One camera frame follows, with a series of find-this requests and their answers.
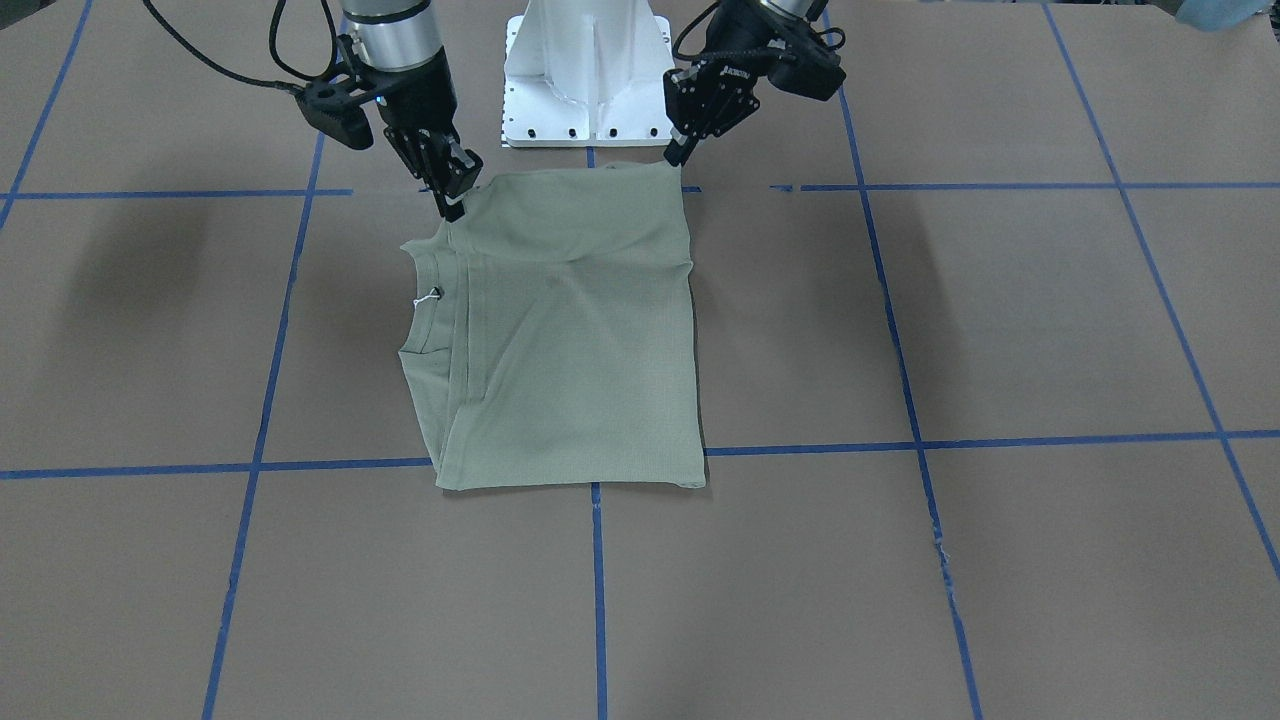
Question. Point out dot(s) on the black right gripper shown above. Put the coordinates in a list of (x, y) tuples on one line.
[(412, 98)]

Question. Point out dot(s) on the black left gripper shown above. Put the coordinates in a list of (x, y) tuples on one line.
[(722, 88)]

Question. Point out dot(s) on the olive green long-sleeve shirt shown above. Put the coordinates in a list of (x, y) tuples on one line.
[(553, 338)]

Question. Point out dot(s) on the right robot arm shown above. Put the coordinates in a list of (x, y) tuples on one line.
[(403, 64)]

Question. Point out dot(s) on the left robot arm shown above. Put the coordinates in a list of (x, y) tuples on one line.
[(728, 48)]

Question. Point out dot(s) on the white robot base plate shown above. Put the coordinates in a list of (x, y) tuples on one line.
[(586, 73)]

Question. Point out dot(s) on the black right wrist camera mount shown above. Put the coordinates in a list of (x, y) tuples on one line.
[(328, 103)]

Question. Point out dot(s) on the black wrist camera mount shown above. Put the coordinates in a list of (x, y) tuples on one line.
[(328, 103), (807, 63)]

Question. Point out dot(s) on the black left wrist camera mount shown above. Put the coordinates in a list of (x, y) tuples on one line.
[(807, 63)]

